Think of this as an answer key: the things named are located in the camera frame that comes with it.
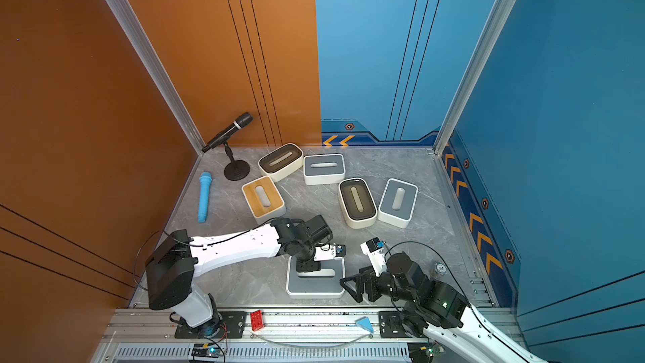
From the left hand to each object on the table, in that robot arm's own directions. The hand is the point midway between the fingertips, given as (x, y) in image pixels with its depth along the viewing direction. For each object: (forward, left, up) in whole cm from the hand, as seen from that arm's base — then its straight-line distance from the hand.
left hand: (320, 255), depth 81 cm
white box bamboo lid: (+23, +23, -3) cm, 33 cm away
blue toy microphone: (+25, +48, -4) cm, 55 cm away
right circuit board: (-24, -33, -5) cm, 41 cm away
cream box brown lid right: (+20, -13, 0) cm, 24 cm away
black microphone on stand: (+39, +39, -4) cm, 55 cm away
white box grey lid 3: (+22, -29, -2) cm, 36 cm away
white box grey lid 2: (-8, -3, -3) cm, 9 cm away
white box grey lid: (+38, 0, -1) cm, 38 cm away
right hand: (-10, -10, +7) cm, 15 cm away
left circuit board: (-25, +32, -7) cm, 41 cm away
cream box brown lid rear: (+41, +19, 0) cm, 45 cm away
